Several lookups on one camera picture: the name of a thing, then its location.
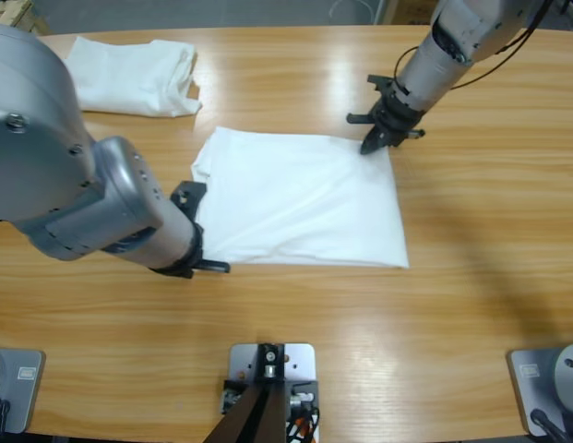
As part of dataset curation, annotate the wooden pallet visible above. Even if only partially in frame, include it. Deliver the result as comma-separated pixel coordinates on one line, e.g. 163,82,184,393
0,0,53,36

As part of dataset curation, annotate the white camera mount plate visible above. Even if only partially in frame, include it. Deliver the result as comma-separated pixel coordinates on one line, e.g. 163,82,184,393
228,341,317,384

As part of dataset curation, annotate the brown cardboard box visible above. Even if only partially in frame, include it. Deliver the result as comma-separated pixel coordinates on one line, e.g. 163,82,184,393
396,0,437,25

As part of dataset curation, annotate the orange cable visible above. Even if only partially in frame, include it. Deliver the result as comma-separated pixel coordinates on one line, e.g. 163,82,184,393
285,413,320,443

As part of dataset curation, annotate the white t-shirt with black logo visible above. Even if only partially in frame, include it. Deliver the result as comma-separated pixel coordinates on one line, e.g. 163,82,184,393
191,126,411,269

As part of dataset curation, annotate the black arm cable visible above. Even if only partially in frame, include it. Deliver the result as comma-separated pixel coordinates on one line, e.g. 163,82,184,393
390,0,557,91

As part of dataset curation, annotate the black mount clamp bracket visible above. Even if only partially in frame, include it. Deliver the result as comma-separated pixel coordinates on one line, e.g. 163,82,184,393
221,377,322,443

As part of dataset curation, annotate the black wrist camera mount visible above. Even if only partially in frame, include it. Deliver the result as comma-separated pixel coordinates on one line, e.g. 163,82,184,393
366,73,399,97
169,180,209,223

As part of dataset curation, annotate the dark camera mount post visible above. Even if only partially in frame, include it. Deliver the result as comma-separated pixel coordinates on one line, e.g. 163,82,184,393
207,341,288,443

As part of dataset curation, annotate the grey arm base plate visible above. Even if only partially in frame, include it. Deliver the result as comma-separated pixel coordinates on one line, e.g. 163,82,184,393
0,348,46,434
506,346,573,437

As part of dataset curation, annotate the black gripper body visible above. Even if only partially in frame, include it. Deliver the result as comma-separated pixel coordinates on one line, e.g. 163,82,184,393
371,80,426,149
149,223,207,281

